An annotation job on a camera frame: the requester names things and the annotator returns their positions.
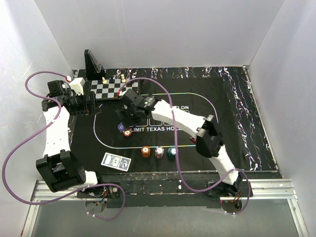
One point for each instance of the orange red chip stack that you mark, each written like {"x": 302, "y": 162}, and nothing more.
{"x": 145, "y": 150}

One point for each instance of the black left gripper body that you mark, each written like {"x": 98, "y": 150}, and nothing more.
{"x": 78, "y": 104}

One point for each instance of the orange chips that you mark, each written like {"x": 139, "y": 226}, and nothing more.
{"x": 127, "y": 133}

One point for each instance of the black marbled table cover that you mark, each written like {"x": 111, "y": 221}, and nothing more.
{"x": 242, "y": 102}

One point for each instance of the black triangular stand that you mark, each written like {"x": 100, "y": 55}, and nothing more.
{"x": 94, "y": 69}

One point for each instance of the green blue chip stack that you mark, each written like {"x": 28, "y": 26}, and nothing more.
{"x": 171, "y": 152}

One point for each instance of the pink blue chip stack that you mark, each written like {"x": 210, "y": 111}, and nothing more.
{"x": 159, "y": 152}

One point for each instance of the blue playing card box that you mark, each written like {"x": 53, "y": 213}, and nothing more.
{"x": 116, "y": 162}

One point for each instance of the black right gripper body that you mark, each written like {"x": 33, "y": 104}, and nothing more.
{"x": 130, "y": 114}

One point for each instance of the blue small blind button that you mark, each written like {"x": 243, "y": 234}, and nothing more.
{"x": 121, "y": 127}

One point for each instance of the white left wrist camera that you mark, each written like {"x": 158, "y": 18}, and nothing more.
{"x": 77, "y": 85}

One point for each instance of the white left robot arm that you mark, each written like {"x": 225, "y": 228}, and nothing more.
{"x": 59, "y": 167}

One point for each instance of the black poker table mat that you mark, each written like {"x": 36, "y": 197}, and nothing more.
{"x": 96, "y": 135}

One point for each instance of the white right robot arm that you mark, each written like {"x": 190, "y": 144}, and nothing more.
{"x": 205, "y": 130}

